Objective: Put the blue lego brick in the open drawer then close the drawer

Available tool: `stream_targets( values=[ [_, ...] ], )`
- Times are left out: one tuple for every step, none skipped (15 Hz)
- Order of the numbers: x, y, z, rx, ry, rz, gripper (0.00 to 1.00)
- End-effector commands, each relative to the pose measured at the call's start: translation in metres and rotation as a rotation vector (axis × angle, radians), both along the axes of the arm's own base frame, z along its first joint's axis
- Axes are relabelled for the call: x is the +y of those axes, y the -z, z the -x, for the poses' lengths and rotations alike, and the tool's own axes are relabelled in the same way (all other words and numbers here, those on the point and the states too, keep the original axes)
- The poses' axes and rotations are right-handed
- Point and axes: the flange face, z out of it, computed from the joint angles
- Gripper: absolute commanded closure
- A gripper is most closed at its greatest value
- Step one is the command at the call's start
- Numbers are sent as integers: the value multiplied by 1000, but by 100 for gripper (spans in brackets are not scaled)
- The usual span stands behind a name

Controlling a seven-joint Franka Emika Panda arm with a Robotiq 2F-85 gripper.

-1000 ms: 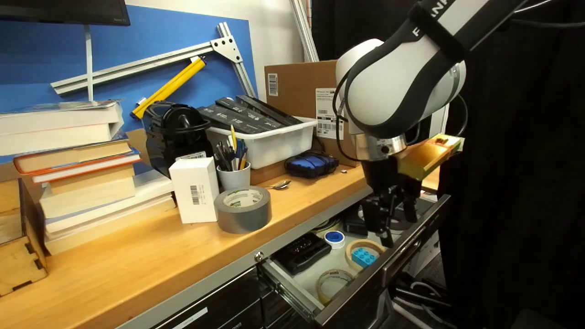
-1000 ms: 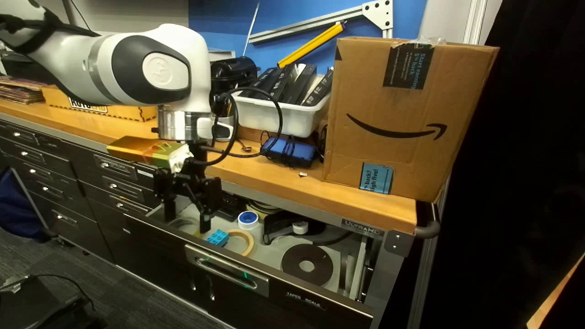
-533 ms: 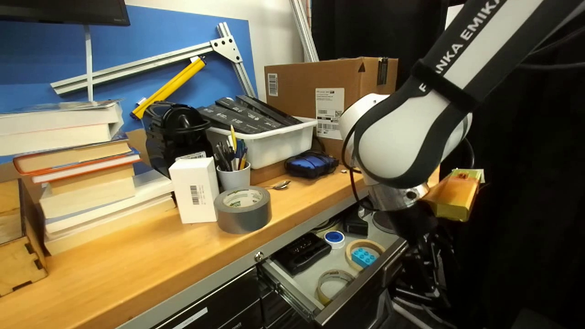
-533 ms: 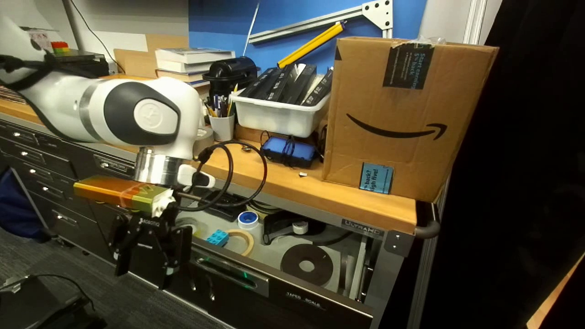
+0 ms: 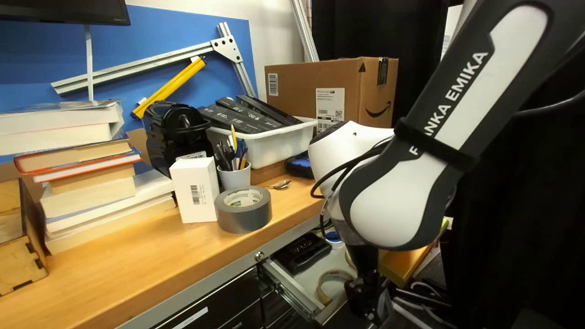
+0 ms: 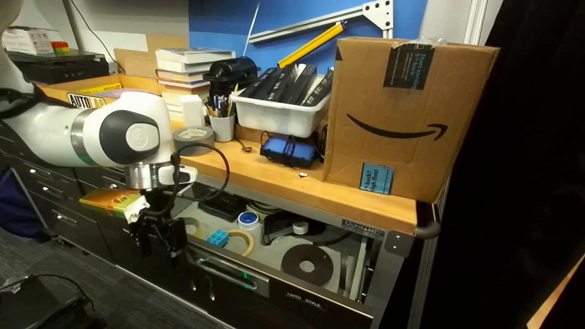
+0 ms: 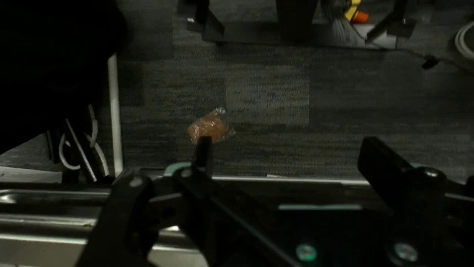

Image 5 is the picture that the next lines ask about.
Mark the white monitor stand pole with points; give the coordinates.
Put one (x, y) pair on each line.
(90, 66)

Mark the small white cardboard box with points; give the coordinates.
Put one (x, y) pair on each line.
(194, 189)

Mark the black bulky plastic device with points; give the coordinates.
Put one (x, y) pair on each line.
(174, 138)

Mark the brown cover book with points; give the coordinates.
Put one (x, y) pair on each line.
(74, 156)

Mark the brown amazon cardboard box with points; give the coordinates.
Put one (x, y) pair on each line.
(330, 79)

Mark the laser cut wooden box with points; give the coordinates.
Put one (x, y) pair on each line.
(15, 262)

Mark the tan thick book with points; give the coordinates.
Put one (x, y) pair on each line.
(88, 192)

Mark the black flat boxes in bin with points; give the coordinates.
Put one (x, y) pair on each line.
(249, 112)

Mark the large white book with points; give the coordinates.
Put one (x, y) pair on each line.
(103, 211)

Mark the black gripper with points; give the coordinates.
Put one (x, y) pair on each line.
(368, 298)

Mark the blue pin board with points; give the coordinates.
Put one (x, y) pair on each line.
(37, 61)

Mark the black cabinet drawer front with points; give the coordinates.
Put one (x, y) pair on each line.
(225, 304)

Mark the grey duct tape roll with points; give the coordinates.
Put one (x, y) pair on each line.
(242, 211)

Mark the yellow spirit level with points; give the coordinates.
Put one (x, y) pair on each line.
(167, 90)

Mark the flat black box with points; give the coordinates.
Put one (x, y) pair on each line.
(302, 253)

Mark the dark blue zip case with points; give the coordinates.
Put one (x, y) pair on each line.
(300, 167)

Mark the large beige book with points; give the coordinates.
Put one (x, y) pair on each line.
(103, 231)

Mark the red edged book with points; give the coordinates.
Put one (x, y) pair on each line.
(92, 169)

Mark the black monitor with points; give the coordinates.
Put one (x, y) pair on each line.
(61, 11)

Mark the black curtain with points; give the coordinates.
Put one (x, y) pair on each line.
(377, 28)

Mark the grey metal open drawer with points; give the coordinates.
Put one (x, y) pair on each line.
(293, 286)

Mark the leaning silver aluminium bar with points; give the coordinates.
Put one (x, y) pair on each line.
(304, 30)

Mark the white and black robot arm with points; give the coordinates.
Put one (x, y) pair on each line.
(395, 202)

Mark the silver aluminium extrusion frame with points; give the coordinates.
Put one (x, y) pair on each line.
(152, 63)

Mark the grey pen cup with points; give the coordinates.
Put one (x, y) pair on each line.
(235, 180)

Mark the white plastic bin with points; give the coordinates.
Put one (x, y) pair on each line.
(275, 147)

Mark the thick white book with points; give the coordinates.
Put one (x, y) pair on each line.
(55, 128)

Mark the small metal hardware piece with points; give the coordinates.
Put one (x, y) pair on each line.
(282, 185)

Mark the pens and pencils bunch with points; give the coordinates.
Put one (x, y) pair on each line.
(231, 156)

